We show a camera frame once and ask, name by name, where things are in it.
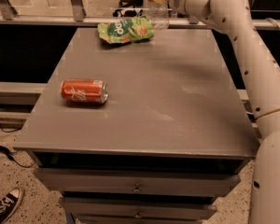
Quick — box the clear plastic water bottle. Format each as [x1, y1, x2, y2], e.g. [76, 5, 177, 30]
[147, 1, 169, 30]

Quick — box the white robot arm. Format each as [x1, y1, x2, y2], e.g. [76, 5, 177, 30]
[149, 0, 280, 224]

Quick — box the green rice chip bag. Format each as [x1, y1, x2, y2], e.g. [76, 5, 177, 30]
[97, 17, 154, 44]

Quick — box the black office chair base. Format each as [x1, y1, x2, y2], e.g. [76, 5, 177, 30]
[113, 0, 144, 18]

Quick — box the orange soda can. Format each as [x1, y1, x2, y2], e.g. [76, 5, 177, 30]
[60, 78, 108, 105]

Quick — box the grey drawer cabinet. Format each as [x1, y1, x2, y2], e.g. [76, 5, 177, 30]
[14, 28, 259, 224]

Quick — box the upper grey drawer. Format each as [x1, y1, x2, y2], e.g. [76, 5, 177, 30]
[35, 168, 240, 197]

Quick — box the grey drawer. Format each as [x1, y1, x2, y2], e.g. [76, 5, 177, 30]
[35, 168, 240, 197]
[59, 198, 217, 220]

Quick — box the lower grey drawer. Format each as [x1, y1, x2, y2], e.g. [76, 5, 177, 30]
[59, 198, 217, 220]

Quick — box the black white sneaker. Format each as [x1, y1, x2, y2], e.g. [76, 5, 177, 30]
[0, 188, 23, 224]

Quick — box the metal railing frame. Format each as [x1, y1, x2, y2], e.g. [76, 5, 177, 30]
[0, 0, 280, 30]

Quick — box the black floor cable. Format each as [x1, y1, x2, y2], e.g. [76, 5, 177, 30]
[0, 143, 36, 169]

